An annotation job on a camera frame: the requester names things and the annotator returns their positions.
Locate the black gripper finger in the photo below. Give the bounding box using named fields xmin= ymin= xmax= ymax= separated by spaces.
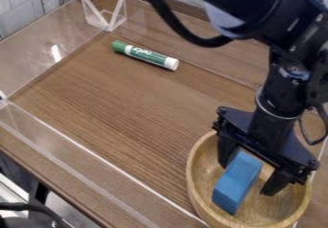
xmin=260 ymin=170 xmax=293 ymax=196
xmin=218 ymin=132 xmax=239 ymax=169

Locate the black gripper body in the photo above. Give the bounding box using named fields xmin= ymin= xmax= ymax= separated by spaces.
xmin=213 ymin=106 xmax=319 ymax=184

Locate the blue rectangular block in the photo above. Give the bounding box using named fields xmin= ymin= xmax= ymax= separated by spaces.
xmin=212 ymin=151 xmax=263 ymax=215

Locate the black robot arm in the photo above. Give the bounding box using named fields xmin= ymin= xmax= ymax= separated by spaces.
xmin=148 ymin=0 xmax=328 ymax=196

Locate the brown wooden bowl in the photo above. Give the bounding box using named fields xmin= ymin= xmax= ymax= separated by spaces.
xmin=186 ymin=130 xmax=312 ymax=228

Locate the green white marker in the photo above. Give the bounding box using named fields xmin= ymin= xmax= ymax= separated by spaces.
xmin=111 ymin=40 xmax=180 ymax=71

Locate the black table leg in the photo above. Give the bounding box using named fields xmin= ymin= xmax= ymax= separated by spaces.
xmin=35 ymin=182 xmax=50 ymax=204

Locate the clear acrylic tray wall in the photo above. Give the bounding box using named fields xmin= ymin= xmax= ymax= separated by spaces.
xmin=0 ymin=0 xmax=328 ymax=228

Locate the black cable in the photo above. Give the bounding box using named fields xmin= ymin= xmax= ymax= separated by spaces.
xmin=0 ymin=201 xmax=66 ymax=228

